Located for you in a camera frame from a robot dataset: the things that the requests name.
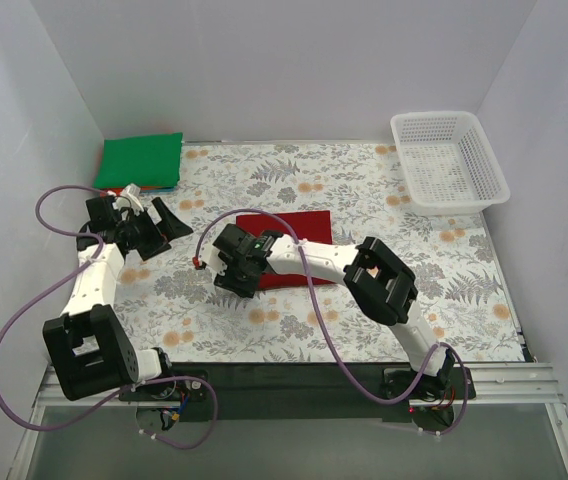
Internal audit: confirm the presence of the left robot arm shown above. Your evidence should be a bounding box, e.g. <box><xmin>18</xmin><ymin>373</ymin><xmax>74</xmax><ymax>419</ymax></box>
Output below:
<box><xmin>43</xmin><ymin>194</ymin><xmax>193</xmax><ymax>401</ymax></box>

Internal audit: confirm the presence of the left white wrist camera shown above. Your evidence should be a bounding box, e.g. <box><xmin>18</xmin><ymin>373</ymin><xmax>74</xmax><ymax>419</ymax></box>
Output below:
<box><xmin>114</xmin><ymin>183</ymin><xmax>144</xmax><ymax>215</ymax></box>

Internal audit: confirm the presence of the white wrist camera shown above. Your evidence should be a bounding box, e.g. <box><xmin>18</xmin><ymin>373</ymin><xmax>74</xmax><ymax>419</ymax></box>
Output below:
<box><xmin>114</xmin><ymin>183</ymin><xmax>144</xmax><ymax>215</ymax></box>
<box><xmin>192</xmin><ymin>247</ymin><xmax>227</xmax><ymax>275</ymax></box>

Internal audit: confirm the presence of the green folded t-shirt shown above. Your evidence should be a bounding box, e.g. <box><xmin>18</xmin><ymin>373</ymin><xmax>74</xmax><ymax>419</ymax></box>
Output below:
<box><xmin>93</xmin><ymin>133</ymin><xmax>183</xmax><ymax>189</ymax></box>

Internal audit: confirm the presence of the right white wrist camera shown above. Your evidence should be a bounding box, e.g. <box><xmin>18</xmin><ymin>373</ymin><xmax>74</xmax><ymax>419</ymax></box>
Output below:
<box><xmin>192</xmin><ymin>247</ymin><xmax>227</xmax><ymax>275</ymax></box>

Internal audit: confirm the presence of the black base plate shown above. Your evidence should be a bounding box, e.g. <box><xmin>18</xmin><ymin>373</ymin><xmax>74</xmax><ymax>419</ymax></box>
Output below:
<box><xmin>119</xmin><ymin>362</ymin><xmax>476</xmax><ymax>426</ymax></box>

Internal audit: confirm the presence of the white plastic basket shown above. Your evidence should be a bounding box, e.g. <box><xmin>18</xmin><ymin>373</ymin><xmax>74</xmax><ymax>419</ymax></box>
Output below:
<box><xmin>390</xmin><ymin>111</ymin><xmax>510</xmax><ymax>216</ymax></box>

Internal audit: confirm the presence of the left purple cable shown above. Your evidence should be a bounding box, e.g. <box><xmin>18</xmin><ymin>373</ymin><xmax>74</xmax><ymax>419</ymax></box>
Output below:
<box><xmin>0</xmin><ymin>184</ymin><xmax>219</xmax><ymax>450</ymax></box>

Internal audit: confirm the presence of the floral patterned table mat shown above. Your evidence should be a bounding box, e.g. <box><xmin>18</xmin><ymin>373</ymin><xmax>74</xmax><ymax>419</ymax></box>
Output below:
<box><xmin>114</xmin><ymin>143</ymin><xmax>524</xmax><ymax>362</ymax></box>

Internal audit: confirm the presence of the orange folded t-shirt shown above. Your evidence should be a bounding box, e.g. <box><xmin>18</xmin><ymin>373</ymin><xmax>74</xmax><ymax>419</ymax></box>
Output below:
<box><xmin>101</xmin><ymin>187</ymin><xmax>127</xmax><ymax>196</ymax></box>

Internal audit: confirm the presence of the teal folded t-shirt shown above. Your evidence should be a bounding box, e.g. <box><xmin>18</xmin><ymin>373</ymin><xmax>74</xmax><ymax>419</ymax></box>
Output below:
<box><xmin>141</xmin><ymin>187</ymin><xmax>175</xmax><ymax>193</ymax></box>

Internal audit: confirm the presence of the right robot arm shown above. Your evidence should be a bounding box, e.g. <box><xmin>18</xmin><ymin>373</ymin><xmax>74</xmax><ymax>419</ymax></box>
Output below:
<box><xmin>203</xmin><ymin>224</ymin><xmax>455</xmax><ymax>397</ymax></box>

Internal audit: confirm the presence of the red t-shirt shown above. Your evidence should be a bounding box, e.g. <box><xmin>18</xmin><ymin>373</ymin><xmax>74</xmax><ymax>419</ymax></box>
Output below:
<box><xmin>235</xmin><ymin>210</ymin><xmax>333</xmax><ymax>290</ymax></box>

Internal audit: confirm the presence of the aluminium rail frame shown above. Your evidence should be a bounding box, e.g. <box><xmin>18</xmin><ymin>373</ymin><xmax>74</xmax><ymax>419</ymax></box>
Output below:
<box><xmin>11</xmin><ymin>362</ymin><xmax>568</xmax><ymax>479</ymax></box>

